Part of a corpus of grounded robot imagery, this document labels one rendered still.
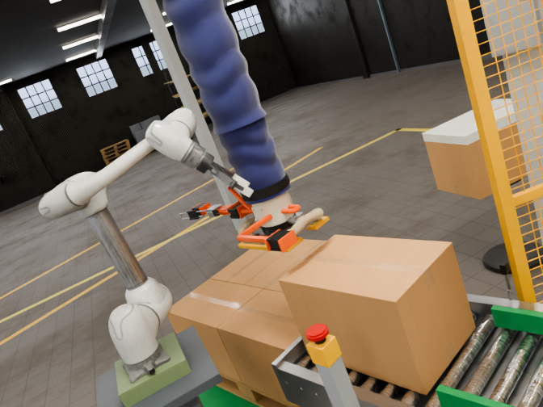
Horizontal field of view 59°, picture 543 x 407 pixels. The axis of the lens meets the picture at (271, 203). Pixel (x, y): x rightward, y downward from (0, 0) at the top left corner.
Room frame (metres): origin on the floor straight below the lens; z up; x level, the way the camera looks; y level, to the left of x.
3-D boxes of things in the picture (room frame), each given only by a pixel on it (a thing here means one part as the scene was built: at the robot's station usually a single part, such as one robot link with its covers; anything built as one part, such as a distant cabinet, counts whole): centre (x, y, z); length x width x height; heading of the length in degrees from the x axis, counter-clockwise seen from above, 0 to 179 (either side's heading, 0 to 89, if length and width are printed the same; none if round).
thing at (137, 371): (1.82, 0.74, 0.85); 0.22 x 0.18 x 0.06; 24
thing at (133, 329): (1.85, 0.75, 0.98); 0.18 x 0.16 x 0.22; 162
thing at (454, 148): (2.82, -1.40, 0.82); 0.60 x 0.40 x 0.40; 103
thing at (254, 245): (1.99, 0.07, 1.09); 0.34 x 0.10 x 0.05; 38
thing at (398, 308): (1.74, -0.24, 0.75); 0.60 x 0.40 x 0.40; 37
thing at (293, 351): (2.01, -0.03, 0.58); 0.70 x 0.03 x 0.06; 128
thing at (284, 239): (1.65, 0.02, 1.19); 0.09 x 0.08 x 0.05; 128
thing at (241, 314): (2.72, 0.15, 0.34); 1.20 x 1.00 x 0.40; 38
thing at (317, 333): (1.25, 0.01, 1.02); 0.07 x 0.07 x 0.04
